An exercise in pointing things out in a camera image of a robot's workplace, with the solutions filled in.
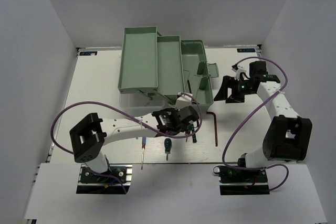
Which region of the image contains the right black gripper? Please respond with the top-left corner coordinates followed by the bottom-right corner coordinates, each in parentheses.
top-left (214, 75), bottom-right (255, 103)

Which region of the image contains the dark green slim screwdriver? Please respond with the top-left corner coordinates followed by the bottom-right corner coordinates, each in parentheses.
top-left (191, 127), bottom-right (197, 143)

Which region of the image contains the green stubby screwdriver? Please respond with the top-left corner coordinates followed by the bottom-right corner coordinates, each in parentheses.
top-left (185, 124), bottom-right (194, 142)
top-left (164, 138), bottom-right (172, 161)

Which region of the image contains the large hex key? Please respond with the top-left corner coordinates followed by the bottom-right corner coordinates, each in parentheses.
top-left (206, 111), bottom-right (218, 147)

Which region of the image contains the blue red precision screwdriver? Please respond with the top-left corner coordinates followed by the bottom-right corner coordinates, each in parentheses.
top-left (141, 137), bottom-right (146, 169)

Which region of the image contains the green plastic toolbox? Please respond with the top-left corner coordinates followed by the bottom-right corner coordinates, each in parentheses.
top-left (118, 26), bottom-right (219, 115)

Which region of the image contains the angled hex key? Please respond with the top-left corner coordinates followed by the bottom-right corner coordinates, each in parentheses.
top-left (187, 79), bottom-right (193, 95)

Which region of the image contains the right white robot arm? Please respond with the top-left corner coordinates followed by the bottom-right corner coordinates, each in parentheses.
top-left (214, 60), bottom-right (313, 182)

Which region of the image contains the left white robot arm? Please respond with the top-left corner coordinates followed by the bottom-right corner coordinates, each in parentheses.
top-left (69, 106), bottom-right (200, 182)

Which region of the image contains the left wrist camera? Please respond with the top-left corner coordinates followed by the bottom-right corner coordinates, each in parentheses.
top-left (174, 92), bottom-right (193, 110)

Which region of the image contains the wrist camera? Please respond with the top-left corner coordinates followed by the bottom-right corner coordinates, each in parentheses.
top-left (232, 64), bottom-right (246, 80)
top-left (174, 92), bottom-right (193, 110)

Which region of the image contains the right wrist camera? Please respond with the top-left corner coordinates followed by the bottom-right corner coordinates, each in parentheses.
top-left (232, 64), bottom-right (246, 80)

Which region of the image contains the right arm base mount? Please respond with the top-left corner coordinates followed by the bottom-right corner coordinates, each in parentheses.
top-left (213, 166), bottom-right (270, 196)

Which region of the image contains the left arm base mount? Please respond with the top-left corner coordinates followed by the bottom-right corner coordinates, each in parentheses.
top-left (76, 164), bottom-right (133, 195)

